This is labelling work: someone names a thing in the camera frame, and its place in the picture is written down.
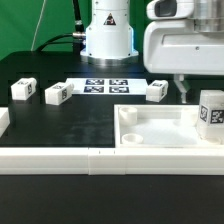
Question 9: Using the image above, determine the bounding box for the white marker tag sheet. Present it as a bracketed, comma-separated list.
[66, 78, 147, 95]

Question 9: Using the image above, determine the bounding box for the white thin cable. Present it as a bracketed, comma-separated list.
[30, 0, 48, 52]

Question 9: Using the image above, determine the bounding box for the white fence left wall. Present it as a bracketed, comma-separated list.
[0, 107, 10, 137]

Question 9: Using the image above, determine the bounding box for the white fence wall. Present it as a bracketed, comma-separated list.
[0, 107, 10, 137]
[0, 147, 224, 175]

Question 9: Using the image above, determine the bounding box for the black thick cable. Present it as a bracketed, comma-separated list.
[35, 32, 87, 53]

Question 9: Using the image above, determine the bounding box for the black vertical cable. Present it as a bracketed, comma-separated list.
[72, 0, 84, 54]

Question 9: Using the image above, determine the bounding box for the white fence front wall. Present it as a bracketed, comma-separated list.
[0, 147, 224, 175]

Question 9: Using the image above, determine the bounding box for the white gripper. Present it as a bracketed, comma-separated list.
[143, 0, 224, 104]

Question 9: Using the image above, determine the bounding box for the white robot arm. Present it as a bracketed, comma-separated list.
[80, 0, 224, 92]

